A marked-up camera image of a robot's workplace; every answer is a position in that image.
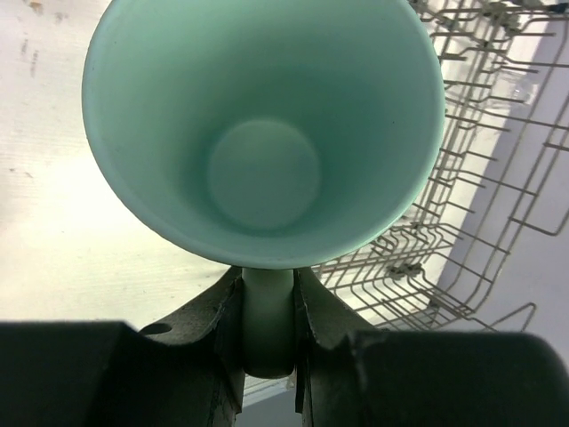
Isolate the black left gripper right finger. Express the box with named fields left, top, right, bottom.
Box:
left=293, top=268, right=568, bottom=426

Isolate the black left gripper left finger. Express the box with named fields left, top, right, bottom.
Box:
left=1, top=267, right=244, bottom=426

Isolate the green ceramic mug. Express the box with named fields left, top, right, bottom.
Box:
left=82, top=1, right=445, bottom=378

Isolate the grey wire dish rack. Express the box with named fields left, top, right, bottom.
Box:
left=315, top=1, right=568, bottom=331

